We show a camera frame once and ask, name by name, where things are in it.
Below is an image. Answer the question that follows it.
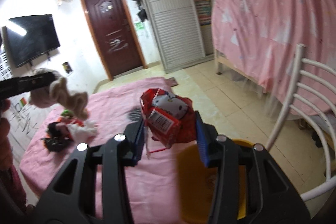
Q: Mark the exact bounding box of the beige plush toy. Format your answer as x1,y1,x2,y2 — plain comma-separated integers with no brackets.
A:
29,68,89,121

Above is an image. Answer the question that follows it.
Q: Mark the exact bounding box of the black plastic bag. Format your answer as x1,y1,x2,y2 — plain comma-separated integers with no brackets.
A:
41,122,73,152

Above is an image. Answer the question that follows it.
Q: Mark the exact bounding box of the red snack wrapper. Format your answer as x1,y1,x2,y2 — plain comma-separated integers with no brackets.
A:
140,88,197,156

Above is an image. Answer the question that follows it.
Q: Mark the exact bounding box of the yellow plastic trash bin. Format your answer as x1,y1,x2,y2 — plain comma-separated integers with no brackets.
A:
175,138,255,224

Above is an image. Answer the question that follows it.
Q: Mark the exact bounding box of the person's left hand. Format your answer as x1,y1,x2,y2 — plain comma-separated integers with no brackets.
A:
0,98,13,172

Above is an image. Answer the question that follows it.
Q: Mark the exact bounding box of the green purple plush toy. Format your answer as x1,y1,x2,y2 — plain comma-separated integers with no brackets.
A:
60,109,75,119

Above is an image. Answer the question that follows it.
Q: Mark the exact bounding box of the dark brown wooden door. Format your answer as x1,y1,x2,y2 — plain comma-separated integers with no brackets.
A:
80,0,147,80

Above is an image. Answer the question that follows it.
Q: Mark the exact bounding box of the white metal chair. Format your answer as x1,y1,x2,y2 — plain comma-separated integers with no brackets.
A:
265,44,335,202

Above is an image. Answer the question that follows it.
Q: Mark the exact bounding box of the black hanging bag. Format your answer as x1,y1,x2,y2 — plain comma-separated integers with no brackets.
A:
137,9,148,22

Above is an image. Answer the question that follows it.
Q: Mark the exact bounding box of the pink bed curtain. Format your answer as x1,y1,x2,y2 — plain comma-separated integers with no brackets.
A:
211,0,335,102

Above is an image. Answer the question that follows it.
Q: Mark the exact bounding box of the white louvered wardrobe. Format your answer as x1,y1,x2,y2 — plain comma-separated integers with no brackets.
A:
144,0,214,73

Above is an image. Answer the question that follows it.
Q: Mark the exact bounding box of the wall mounted black television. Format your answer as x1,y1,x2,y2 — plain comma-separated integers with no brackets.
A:
6,14,60,68

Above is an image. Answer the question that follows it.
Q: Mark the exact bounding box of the wooden bunk bed frame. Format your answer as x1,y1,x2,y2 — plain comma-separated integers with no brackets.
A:
214,50,266,97

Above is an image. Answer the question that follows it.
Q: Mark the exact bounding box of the colourful wall chart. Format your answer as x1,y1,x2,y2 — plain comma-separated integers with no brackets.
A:
194,0,212,26

